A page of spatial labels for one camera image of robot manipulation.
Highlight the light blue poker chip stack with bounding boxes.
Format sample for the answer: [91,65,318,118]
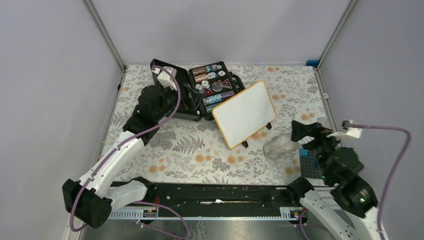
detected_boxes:
[202,94,223,106]

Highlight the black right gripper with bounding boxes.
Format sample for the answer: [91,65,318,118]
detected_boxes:
[289,119,347,182]

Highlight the copper poker chip stack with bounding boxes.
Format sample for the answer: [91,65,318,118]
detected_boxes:
[192,67,208,83]

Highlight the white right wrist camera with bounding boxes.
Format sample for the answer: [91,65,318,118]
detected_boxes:
[327,119,362,141]

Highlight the light blue lego brick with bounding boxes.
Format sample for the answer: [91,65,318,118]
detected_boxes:
[299,148,314,159]

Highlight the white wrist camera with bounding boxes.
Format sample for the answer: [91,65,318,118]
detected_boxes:
[155,66,177,91]
[327,119,362,141]

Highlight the silver round dealer button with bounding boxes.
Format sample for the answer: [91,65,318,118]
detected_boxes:
[211,81,223,92]

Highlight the red triangle card marker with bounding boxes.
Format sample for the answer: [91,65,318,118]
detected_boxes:
[221,79,232,89]

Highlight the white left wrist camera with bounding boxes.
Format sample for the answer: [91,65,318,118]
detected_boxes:
[155,66,177,91]

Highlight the blue corner bracket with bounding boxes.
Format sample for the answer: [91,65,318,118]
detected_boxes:
[305,60,320,68]

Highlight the yellow framed whiteboard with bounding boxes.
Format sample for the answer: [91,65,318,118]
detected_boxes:
[212,80,278,149]

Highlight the black poker chip case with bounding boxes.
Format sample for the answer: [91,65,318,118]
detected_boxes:
[150,59,245,122]

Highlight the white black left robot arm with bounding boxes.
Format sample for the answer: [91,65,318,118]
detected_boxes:
[62,84,182,232]

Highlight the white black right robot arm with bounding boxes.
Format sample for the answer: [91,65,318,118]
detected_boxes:
[286,120,388,240]

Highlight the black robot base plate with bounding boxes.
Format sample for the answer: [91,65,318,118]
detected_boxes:
[110,181,321,218]

